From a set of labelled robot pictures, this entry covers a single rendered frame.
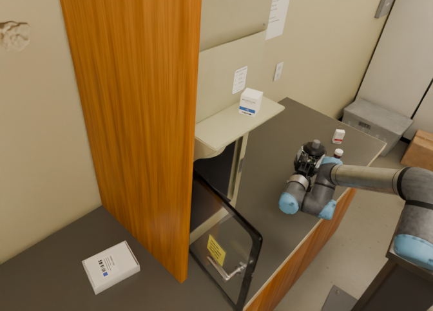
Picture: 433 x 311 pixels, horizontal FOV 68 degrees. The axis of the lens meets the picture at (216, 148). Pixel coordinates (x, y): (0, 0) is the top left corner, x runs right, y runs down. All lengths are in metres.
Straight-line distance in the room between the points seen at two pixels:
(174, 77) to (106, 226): 0.84
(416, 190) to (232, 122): 0.50
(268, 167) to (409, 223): 0.87
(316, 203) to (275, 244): 0.26
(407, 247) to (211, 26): 0.70
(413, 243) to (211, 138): 0.55
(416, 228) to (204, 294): 0.68
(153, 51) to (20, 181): 0.71
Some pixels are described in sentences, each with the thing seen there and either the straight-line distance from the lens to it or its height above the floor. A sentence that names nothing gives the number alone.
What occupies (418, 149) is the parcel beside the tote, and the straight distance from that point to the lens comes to 3.68.
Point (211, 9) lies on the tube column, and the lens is 0.78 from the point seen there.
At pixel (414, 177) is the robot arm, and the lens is 0.98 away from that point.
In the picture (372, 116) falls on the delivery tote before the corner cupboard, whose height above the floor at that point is 0.33.
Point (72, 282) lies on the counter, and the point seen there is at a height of 0.94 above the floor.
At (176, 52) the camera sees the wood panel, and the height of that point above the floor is 1.76.
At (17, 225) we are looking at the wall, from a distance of 1.35.
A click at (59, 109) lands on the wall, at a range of 1.16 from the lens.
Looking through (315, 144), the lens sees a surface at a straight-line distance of 1.44.
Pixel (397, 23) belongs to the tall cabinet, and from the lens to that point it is 3.78.
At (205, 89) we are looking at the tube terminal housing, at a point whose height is 1.60.
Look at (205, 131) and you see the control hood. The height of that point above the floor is 1.51.
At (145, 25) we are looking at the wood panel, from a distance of 0.71.
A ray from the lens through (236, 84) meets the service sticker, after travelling 0.96.
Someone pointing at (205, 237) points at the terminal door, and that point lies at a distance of 1.03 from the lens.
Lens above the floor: 2.01
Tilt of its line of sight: 39 degrees down
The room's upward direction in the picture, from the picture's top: 6 degrees clockwise
